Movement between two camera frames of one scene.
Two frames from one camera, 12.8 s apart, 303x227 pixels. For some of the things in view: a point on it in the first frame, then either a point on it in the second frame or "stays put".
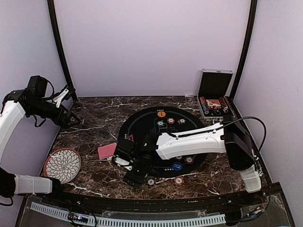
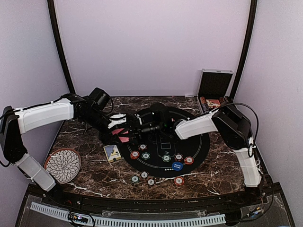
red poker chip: x=189 y=160 stays put
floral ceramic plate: x=63 y=164 stays put
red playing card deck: x=107 y=151 to x=123 y=139
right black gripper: x=135 y=180 to x=138 y=130
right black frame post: x=253 y=6 stays put
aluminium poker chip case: x=213 y=87 stays put
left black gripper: x=64 y=123 to x=107 y=137
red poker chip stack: x=179 y=180 stays put
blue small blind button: x=177 y=166 stays put
